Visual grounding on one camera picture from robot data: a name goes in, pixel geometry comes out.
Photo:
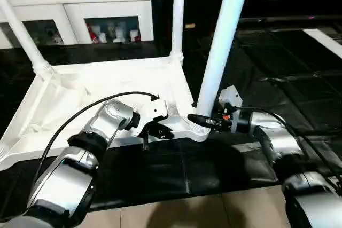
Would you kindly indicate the small red bottle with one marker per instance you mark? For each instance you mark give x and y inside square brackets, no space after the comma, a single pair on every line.
[94,33]

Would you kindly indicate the white plastic table top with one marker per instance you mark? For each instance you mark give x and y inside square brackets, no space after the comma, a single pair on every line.
[69,94]

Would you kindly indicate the small brown tag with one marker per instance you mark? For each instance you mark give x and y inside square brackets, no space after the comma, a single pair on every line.
[189,25]

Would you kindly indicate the black work mat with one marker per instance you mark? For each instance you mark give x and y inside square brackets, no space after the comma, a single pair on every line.
[160,174]

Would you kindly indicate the long black bar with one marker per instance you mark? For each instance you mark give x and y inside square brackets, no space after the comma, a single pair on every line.
[288,18]

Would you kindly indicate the white plastic table leg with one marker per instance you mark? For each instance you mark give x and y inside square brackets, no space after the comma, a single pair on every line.
[222,41]
[178,9]
[24,36]

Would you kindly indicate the white glass-door cabinet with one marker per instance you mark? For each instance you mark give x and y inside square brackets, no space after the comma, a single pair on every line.
[80,6]

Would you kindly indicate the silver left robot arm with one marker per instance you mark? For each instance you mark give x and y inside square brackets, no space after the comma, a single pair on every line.
[85,153]

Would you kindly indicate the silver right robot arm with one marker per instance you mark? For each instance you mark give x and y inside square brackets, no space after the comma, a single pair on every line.
[288,153]

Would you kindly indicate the flat white board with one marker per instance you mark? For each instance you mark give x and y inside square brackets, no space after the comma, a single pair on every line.
[323,41]

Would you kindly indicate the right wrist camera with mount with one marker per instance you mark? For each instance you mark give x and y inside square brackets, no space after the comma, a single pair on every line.
[230,97]

